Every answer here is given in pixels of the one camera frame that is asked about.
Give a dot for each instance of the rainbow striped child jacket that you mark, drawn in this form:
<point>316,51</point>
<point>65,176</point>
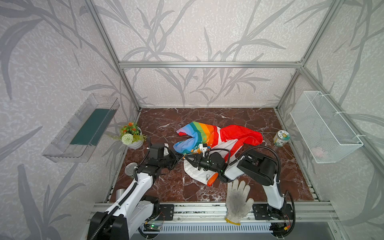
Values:
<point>226,141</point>

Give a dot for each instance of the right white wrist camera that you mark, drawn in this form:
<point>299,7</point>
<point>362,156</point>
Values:
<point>203,148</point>

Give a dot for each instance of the small green labelled jar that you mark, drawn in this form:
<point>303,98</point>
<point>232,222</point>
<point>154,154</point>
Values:
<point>281,137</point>

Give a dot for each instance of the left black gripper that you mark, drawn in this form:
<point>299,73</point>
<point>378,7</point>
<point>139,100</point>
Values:
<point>171,157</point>

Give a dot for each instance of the green circuit board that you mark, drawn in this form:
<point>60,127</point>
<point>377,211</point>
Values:
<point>152,227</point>

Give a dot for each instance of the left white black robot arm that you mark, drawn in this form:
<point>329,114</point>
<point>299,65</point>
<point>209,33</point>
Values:
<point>121,220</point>

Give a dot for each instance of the clear acrylic wall shelf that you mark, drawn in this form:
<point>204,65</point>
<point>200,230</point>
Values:
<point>77,141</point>

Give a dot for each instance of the silver metal tin can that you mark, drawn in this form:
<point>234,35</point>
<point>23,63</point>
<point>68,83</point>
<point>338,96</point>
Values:
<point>130,170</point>

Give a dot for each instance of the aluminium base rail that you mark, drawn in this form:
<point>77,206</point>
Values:
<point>215,212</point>

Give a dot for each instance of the pink object in basket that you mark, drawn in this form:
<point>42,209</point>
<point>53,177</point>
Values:
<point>318,152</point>

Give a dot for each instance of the aluminium cage frame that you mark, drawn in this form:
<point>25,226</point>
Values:
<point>345,62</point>

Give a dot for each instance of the white wire mesh basket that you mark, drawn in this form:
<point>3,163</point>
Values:
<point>321,125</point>

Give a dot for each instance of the potted artificial flower plant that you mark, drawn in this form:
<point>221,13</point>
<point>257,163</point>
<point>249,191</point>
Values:
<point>130,135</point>

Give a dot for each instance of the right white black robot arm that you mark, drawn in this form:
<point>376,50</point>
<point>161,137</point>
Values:
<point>262,169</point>

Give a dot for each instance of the white knit work glove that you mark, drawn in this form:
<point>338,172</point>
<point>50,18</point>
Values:
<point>237,202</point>

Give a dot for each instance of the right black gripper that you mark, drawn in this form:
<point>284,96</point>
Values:
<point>196,160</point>

